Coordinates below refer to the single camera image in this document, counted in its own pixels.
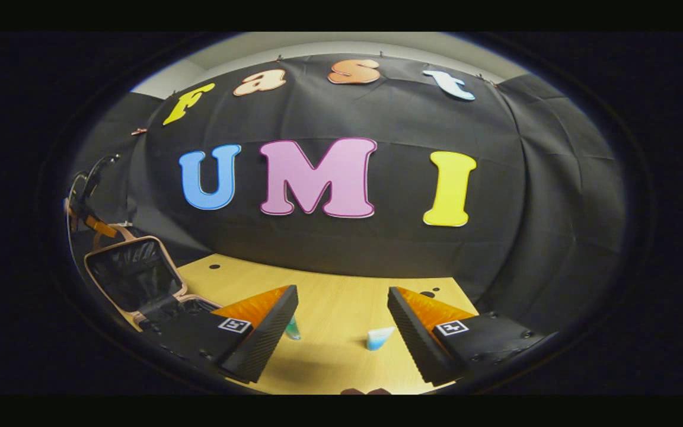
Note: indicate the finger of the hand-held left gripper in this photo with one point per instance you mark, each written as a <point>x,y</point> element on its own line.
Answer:
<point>101,226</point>

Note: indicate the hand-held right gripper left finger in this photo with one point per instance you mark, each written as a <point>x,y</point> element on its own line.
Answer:
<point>267,338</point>

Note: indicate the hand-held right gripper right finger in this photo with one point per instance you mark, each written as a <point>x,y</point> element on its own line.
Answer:
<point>415,341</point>

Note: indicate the teal capped green bottle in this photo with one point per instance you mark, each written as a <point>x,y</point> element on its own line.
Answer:
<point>293,330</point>

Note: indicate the light blue squeeze tube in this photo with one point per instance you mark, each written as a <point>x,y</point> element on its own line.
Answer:
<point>377,339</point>

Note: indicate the pink suitcase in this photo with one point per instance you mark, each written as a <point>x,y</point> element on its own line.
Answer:
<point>134,273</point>

